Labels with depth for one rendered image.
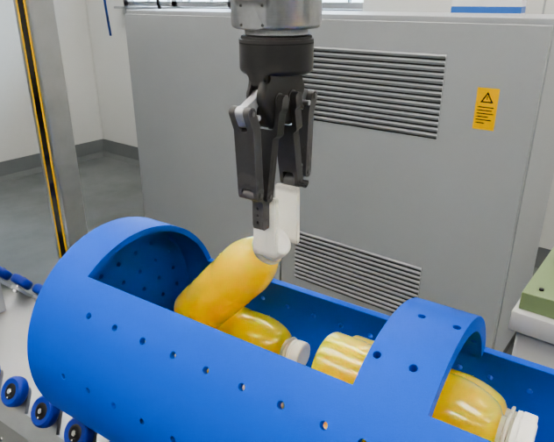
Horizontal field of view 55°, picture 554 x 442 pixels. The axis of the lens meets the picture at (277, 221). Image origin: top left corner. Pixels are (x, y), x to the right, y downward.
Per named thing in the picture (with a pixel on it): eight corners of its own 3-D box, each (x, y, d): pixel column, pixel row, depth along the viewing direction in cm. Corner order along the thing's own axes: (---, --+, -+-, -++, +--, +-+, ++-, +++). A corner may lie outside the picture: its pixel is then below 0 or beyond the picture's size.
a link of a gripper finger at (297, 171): (263, 91, 57) (270, 87, 57) (275, 183, 63) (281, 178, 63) (294, 94, 55) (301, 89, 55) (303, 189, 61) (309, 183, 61)
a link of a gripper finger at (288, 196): (274, 184, 62) (278, 182, 62) (275, 238, 64) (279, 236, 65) (296, 188, 60) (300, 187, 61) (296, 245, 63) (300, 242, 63)
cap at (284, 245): (256, 257, 61) (265, 249, 60) (253, 229, 63) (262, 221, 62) (284, 265, 63) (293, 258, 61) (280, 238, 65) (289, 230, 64)
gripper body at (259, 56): (269, 29, 58) (269, 114, 62) (219, 32, 52) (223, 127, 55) (330, 31, 54) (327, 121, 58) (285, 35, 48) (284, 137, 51)
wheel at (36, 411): (47, 389, 78) (36, 389, 77) (67, 402, 76) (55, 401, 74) (34, 420, 78) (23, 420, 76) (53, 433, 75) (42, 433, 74)
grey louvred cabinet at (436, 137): (205, 226, 381) (193, 8, 325) (520, 333, 259) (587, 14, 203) (145, 253, 342) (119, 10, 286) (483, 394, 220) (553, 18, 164)
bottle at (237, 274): (171, 332, 70) (245, 264, 59) (173, 286, 75) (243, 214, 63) (217, 341, 74) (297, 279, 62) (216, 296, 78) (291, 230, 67)
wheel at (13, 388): (17, 372, 82) (6, 371, 81) (34, 382, 80) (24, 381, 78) (4, 400, 82) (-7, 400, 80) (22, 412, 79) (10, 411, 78)
